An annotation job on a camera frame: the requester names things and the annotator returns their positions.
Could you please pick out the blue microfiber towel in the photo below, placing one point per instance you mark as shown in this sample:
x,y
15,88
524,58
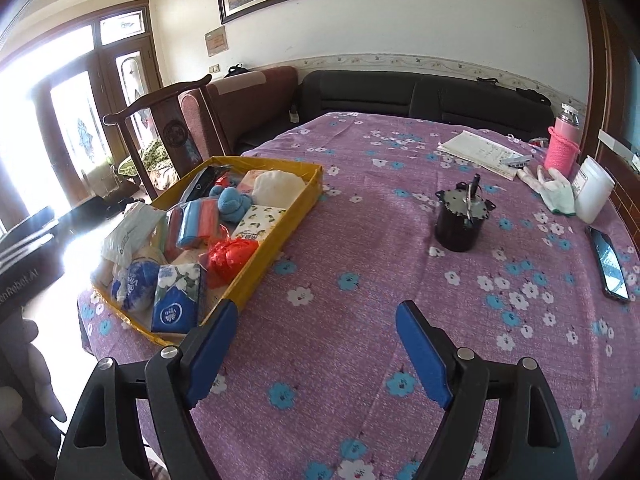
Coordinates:
x,y
232,202

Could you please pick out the black smartphone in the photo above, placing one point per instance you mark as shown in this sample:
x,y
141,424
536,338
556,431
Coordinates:
x,y
610,265

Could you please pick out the green floral cushion chair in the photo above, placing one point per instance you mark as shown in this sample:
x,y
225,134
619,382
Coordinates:
x,y
150,160

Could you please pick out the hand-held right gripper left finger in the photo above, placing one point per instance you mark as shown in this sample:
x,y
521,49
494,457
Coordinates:
x,y
212,355

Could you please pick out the white plastic bag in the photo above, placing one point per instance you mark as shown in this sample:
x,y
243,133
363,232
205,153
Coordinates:
x,y
132,232
280,187

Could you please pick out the wall plaque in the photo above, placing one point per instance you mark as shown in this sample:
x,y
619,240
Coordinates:
x,y
216,41

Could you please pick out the black label zip bag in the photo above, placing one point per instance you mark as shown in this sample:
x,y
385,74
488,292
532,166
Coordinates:
x,y
202,185

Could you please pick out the pink bottle with knitted sleeve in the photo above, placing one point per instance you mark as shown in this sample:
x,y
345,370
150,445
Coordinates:
x,y
562,150

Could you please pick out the white charger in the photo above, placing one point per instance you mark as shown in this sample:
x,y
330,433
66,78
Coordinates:
x,y
294,114

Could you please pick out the dark wooden chair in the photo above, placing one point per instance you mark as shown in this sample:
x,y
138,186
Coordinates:
x,y
170,130

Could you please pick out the wooden brick pattern partition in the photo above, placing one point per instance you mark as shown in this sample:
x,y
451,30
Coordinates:
x,y
607,85

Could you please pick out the person's left hand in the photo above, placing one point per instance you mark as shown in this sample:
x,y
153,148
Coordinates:
x,y
45,380

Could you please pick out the yellow cardboard box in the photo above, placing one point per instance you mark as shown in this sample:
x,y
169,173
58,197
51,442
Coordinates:
x,y
290,210

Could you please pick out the black sofa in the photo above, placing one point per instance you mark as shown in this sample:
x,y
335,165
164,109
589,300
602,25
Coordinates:
x,y
380,95

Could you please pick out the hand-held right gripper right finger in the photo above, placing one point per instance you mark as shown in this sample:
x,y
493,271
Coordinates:
x,y
425,355

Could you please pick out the blue white tissue pack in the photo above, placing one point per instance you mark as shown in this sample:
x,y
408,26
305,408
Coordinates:
x,y
177,300

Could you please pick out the red plastic bag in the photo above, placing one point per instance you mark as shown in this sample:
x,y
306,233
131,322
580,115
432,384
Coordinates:
x,y
232,260
222,180

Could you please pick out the white work glove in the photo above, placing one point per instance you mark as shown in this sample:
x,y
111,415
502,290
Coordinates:
x,y
552,192

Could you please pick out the flat white box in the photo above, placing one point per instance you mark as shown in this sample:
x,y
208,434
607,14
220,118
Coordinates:
x,y
616,141

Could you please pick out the brown armchair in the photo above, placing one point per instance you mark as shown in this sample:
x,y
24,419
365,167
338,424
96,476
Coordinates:
x,y
250,105

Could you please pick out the blue scrubber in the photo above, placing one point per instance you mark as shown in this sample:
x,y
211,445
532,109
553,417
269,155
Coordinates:
x,y
137,282

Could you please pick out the purple floral tablecloth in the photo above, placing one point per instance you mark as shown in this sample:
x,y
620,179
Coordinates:
x,y
380,285

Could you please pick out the colourful sponge cloth pack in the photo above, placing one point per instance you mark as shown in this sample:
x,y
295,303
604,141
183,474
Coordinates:
x,y
192,222

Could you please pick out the glass panel door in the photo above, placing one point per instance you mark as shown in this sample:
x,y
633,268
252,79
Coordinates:
x,y
75,110

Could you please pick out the wall socket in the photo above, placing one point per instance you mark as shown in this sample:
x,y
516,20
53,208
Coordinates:
x,y
215,68

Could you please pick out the small black bag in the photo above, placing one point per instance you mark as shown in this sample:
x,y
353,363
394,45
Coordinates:
x,y
235,71

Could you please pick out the paper sheets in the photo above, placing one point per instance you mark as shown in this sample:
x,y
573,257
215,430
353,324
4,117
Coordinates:
x,y
480,152

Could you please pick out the white plastic jar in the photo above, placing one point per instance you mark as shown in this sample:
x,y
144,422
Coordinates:
x,y
592,192

